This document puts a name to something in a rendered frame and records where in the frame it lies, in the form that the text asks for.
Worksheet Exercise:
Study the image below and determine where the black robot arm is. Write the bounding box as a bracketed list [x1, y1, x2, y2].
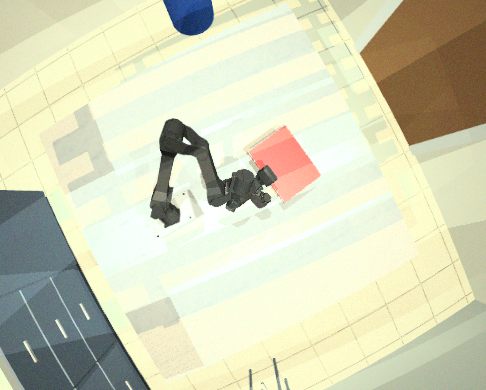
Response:
[149, 118, 271, 228]

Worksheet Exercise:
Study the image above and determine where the red plastic lid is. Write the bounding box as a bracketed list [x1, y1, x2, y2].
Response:
[247, 125, 322, 203]

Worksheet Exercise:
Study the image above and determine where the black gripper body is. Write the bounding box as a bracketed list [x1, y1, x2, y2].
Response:
[249, 165, 278, 199]

